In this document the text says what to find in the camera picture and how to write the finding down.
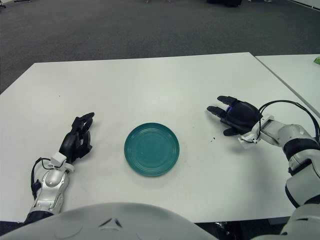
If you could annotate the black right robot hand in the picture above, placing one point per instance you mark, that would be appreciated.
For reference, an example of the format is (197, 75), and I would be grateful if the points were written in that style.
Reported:
(242, 115)

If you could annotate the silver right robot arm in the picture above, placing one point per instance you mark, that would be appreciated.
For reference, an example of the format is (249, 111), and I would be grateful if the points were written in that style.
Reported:
(287, 135)

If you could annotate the teal round plate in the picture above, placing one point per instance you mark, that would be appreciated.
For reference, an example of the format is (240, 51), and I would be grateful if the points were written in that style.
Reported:
(152, 150)

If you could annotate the small green packet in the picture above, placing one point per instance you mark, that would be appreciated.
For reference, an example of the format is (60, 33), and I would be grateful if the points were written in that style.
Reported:
(317, 60)

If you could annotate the grey robot torso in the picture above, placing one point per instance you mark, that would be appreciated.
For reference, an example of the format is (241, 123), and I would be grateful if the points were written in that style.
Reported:
(112, 215)

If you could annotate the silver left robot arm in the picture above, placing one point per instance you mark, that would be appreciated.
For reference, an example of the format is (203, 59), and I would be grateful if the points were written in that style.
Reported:
(50, 182)

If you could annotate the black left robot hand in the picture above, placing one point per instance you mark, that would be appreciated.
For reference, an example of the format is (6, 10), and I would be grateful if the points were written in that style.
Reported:
(68, 145)

